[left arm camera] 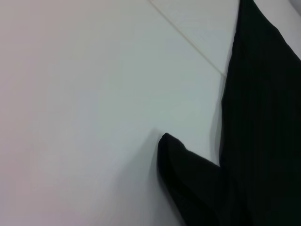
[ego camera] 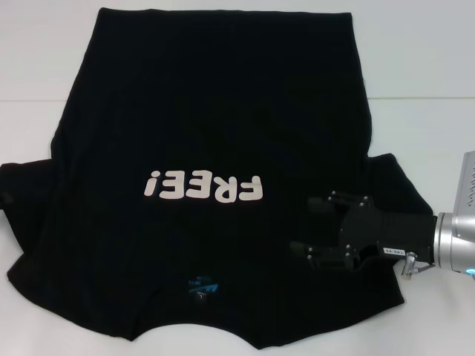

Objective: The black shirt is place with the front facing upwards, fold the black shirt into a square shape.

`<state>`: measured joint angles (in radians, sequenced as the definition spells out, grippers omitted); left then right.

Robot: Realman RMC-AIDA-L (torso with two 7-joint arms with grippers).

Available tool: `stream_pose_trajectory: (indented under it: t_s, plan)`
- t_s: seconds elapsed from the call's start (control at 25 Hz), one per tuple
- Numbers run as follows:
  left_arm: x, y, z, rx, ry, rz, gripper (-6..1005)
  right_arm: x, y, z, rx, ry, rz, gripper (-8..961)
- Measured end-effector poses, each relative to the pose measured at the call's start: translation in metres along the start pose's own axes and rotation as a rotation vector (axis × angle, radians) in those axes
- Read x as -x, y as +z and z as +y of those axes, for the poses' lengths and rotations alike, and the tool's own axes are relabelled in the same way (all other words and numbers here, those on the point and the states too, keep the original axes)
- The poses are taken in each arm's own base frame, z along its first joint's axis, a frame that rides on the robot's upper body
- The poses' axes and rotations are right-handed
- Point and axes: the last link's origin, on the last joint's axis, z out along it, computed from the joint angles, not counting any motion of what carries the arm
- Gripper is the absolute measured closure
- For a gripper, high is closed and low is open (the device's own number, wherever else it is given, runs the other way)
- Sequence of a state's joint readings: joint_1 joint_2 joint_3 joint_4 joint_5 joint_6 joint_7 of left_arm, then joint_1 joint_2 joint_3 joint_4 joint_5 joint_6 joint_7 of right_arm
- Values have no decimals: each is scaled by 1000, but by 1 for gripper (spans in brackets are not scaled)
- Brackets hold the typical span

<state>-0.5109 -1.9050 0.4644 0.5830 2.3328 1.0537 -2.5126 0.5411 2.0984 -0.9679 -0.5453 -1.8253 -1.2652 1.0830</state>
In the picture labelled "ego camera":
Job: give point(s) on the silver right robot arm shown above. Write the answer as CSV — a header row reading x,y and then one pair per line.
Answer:
x,y
454,233

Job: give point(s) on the black t-shirt with FREE print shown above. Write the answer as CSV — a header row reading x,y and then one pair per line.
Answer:
x,y
222,111

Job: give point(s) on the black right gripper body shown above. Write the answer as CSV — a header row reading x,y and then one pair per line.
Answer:
x,y
386,235

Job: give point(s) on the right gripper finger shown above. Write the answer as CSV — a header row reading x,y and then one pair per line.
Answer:
x,y
316,203
324,258

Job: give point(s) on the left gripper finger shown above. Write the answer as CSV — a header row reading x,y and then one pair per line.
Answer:
x,y
6,197

